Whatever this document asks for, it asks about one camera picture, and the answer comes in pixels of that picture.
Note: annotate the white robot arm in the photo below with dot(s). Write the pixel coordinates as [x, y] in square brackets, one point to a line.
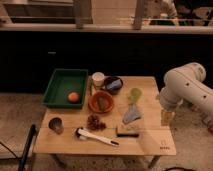
[186, 83]

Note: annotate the green stick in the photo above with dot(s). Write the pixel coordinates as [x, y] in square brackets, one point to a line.
[90, 86]

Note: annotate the green translucent cup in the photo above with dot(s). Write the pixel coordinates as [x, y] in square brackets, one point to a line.
[135, 95]

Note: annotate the orange fruit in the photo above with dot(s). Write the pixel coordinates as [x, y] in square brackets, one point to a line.
[73, 97]

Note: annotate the white paper cup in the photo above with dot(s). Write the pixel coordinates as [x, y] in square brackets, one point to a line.
[98, 79]

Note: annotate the metal cup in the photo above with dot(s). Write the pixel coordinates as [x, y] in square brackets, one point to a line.
[56, 125]

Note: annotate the sponge with dark base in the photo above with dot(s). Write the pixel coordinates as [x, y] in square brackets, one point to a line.
[127, 131]

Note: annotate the blue item in bowl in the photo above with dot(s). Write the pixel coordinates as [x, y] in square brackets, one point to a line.
[114, 85]

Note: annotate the orange bowl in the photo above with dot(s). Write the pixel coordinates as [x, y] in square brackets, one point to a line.
[93, 103]

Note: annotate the pine cone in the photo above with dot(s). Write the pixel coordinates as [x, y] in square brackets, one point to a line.
[94, 123]

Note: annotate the white handled brush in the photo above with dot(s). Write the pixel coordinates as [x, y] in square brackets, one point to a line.
[82, 133]

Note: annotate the dark bowl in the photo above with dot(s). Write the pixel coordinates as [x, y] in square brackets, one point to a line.
[110, 79]

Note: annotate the wooden table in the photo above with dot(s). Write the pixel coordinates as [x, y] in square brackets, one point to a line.
[154, 140]

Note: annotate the light blue towel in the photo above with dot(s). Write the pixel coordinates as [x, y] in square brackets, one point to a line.
[131, 114]

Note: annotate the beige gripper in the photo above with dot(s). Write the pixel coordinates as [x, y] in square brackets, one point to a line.
[166, 117]

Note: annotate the green plastic tray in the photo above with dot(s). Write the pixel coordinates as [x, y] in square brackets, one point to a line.
[61, 84]

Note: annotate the green pickle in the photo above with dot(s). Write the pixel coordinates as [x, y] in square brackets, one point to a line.
[101, 103]

